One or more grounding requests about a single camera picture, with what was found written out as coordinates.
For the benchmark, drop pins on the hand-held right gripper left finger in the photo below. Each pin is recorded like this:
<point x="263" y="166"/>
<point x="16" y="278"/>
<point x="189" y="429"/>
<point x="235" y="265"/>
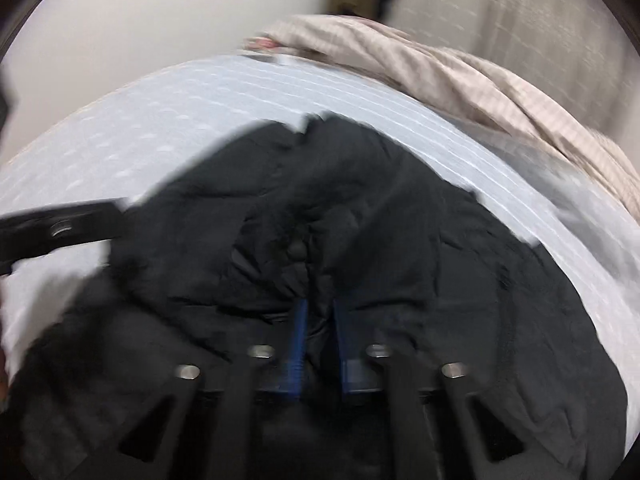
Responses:
<point x="299" y="350"/>

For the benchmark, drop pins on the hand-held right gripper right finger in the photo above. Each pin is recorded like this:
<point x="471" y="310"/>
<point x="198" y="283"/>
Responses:
<point x="343" y="355"/>

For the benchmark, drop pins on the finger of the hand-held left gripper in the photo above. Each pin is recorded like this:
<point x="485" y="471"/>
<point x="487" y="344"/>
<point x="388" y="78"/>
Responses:
<point x="60" y="230"/>

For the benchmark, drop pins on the black puffer jacket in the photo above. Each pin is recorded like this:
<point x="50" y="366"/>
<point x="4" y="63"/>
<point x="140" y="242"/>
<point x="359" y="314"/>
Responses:
<point x="350" y="240"/>

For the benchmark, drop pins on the grey checked bedspread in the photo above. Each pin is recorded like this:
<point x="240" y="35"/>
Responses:
<point x="175" y="110"/>

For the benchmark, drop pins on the striped duvet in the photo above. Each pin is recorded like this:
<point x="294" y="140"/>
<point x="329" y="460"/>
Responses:
<point x="450" y="75"/>

